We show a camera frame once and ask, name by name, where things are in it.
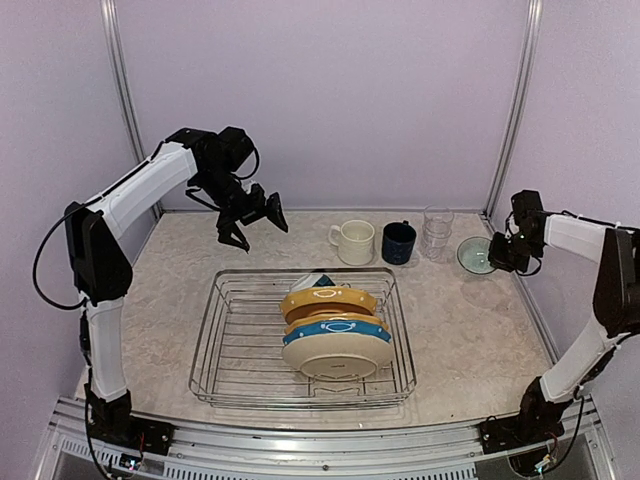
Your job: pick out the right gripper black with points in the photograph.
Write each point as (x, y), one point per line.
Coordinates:
(497, 259)

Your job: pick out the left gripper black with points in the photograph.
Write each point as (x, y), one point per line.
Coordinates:
(252, 212)

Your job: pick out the pale green checked bowl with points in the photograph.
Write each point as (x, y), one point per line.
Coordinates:
(472, 255)

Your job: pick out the tall clear glass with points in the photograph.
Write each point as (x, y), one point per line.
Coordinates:
(436, 231)

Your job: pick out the white blue-rimmed bowl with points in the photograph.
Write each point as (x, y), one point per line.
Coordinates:
(311, 280)

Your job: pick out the white ribbed mug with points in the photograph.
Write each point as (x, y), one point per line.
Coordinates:
(354, 241)

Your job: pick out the dark blue mug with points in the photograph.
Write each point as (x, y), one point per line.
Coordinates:
(398, 242)

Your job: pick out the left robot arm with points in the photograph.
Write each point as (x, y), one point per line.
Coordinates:
(205, 162)

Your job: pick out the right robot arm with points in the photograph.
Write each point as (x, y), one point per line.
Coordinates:
(585, 271)

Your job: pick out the blue oval dish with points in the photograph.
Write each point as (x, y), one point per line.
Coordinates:
(338, 327)

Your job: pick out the cream plate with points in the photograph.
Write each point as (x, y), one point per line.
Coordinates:
(338, 357)

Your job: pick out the wire dish rack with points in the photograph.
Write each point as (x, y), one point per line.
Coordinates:
(238, 359)

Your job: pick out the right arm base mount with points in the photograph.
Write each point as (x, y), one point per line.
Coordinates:
(520, 430)

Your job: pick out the right frame post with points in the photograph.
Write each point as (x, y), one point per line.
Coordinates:
(517, 105)

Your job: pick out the frame post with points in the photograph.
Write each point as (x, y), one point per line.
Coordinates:
(108, 10)
(517, 105)

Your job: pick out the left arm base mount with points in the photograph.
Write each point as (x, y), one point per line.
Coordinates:
(113, 422)

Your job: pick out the left frame post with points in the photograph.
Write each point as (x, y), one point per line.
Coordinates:
(108, 10)

